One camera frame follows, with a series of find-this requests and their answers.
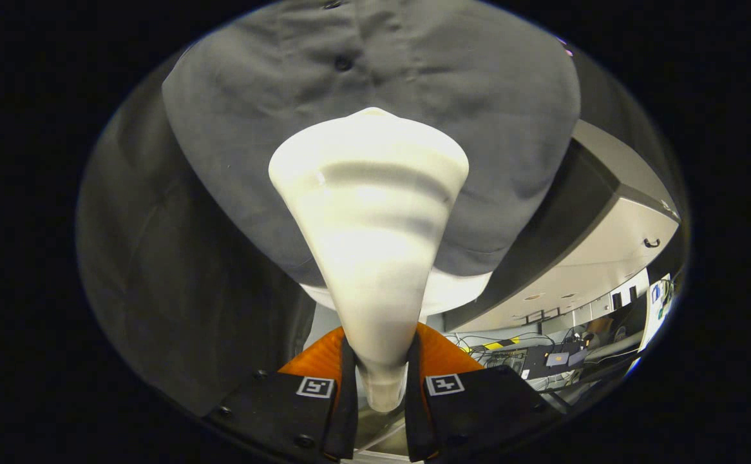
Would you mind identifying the cream mannequin form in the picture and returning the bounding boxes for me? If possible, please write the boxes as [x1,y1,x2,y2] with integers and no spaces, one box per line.
[298,269,493,316]

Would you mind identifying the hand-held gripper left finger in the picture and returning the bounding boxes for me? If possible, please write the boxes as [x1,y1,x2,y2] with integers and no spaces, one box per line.
[205,325,358,463]

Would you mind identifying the grey cabinet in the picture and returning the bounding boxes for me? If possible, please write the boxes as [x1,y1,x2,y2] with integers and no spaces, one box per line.
[441,119,681,333]

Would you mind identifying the white desk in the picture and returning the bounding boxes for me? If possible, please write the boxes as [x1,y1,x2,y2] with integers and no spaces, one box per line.
[640,274,672,352]

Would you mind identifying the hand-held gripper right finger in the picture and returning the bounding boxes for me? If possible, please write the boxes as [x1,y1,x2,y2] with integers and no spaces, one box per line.
[404,322,563,463]

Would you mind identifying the grey button shirt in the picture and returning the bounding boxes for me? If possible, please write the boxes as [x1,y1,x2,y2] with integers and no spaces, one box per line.
[161,0,582,287]

